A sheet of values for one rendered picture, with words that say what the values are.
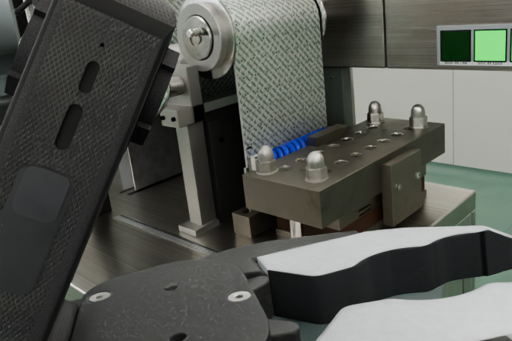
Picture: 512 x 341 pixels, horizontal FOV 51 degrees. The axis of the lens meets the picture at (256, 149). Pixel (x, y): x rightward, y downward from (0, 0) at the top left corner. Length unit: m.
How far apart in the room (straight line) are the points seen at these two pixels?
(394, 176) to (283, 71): 0.27
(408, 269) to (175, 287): 0.07
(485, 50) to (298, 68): 0.33
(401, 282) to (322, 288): 0.03
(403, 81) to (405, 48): 2.74
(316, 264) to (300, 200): 0.65
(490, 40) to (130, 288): 0.89
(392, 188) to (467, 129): 2.79
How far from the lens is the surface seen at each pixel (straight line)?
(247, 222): 0.96
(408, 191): 0.97
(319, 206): 0.80
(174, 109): 0.93
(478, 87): 3.60
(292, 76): 1.02
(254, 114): 0.95
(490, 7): 1.01
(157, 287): 0.16
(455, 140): 3.75
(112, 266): 0.96
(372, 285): 0.18
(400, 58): 1.09
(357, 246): 0.18
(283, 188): 0.83
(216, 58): 0.91
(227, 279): 0.16
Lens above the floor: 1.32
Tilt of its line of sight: 17 degrees down
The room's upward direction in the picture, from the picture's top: 7 degrees counter-clockwise
